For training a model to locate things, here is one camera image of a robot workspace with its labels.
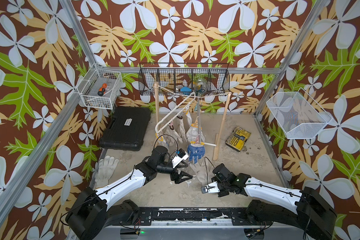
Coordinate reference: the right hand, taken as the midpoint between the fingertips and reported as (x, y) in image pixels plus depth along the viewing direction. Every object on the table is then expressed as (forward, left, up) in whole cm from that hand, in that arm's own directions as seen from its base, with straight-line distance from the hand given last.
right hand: (211, 182), depth 86 cm
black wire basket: (+57, +15, +33) cm, 67 cm away
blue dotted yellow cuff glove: (+17, +28, +18) cm, 37 cm away
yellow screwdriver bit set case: (+29, -21, +3) cm, 36 cm away
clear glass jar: (+53, +4, +28) cm, 60 cm away
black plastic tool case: (+35, +55, +7) cm, 66 cm away
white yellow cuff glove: (+5, +4, 0) cm, 6 cm away
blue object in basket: (+49, +14, +29) cm, 59 cm away
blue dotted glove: (+14, +9, +12) cm, 21 cm away
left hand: (+2, +13, +15) cm, 20 cm away
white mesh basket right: (+27, -48, +28) cm, 62 cm away
